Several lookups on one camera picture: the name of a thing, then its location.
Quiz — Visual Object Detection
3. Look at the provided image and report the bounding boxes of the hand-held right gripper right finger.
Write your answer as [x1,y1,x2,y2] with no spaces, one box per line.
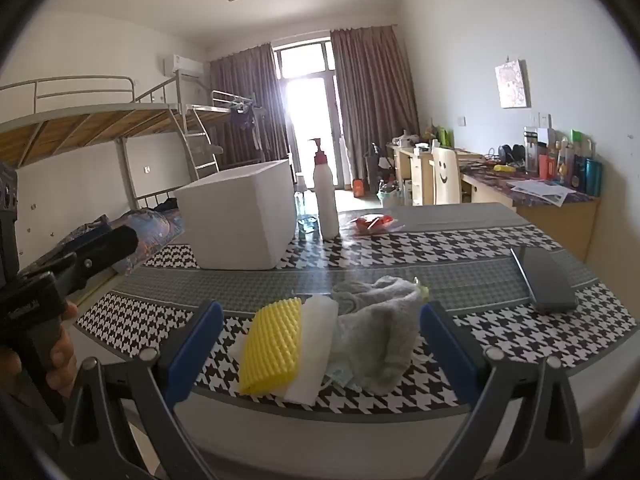
[419,301,586,480]

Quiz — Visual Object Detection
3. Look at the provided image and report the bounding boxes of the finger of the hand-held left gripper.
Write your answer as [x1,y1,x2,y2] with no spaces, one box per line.
[17,224,140,297]

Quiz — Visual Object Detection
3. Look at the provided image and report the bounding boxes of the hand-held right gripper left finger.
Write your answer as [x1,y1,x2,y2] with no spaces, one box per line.
[57,301,226,480]

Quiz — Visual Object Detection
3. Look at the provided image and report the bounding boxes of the grey towel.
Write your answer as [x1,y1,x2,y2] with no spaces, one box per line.
[330,275,426,393]

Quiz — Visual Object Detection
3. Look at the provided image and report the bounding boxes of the yellow ridged sponge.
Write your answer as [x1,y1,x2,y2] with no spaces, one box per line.
[237,297,303,396]

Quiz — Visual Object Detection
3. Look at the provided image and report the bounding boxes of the white foam box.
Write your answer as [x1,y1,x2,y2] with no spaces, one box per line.
[172,159,296,272]

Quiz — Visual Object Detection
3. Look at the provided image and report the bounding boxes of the person's left hand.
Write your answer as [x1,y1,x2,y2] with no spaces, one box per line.
[0,302,80,401]

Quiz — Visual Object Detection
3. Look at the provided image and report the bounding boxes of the blue patterned quilt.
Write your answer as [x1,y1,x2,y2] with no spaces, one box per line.
[60,209,188,276]

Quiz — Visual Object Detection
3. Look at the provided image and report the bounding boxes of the houndstooth tablecloth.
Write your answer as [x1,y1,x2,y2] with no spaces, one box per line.
[75,202,640,423]

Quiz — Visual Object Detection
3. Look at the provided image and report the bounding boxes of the dark flat case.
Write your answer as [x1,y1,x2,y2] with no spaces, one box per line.
[509,246,580,315]

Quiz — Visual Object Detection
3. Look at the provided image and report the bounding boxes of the grey metal bunk bed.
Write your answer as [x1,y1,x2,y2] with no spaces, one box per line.
[185,89,266,171]
[0,75,226,291]

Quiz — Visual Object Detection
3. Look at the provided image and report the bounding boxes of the red snack packet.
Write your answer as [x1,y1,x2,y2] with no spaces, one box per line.
[347,213,401,237]

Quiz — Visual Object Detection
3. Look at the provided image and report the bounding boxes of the wooden desk patterned cover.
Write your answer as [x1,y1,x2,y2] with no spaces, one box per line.
[460,157,601,263]

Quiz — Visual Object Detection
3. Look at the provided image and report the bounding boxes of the wooden desk with drawers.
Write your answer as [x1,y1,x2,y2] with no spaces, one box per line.
[387,142,436,207]

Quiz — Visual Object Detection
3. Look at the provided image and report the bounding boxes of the wooden chair smiley face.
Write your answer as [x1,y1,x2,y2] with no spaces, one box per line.
[431,146,463,206]

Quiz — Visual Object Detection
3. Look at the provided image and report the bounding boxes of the clear bottle blue liquid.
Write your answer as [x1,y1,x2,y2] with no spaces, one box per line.
[294,172,321,235]

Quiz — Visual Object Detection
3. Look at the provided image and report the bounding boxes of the printed papers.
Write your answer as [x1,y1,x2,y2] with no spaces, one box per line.
[509,179,583,207]

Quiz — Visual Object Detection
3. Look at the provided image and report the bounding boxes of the dark hanging clothes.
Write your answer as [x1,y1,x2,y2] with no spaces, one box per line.
[227,102,266,151]

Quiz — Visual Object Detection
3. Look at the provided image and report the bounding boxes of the white pump lotion bottle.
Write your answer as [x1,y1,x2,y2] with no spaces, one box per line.
[307,137,341,240]

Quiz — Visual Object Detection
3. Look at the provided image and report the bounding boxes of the white air conditioner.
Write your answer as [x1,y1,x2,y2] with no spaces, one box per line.
[164,54,205,80]

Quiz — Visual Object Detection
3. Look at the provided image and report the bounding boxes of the brown curtain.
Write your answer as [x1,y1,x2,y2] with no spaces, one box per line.
[209,44,291,168]
[330,25,421,188]

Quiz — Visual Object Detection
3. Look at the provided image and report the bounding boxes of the row of bottles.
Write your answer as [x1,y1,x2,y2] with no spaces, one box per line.
[522,126,603,197]

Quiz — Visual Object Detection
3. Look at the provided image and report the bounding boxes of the glass balcony door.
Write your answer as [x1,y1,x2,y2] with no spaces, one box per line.
[274,39,346,188]

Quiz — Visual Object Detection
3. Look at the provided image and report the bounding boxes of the wall picture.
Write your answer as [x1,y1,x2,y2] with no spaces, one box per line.
[495,59,532,109]

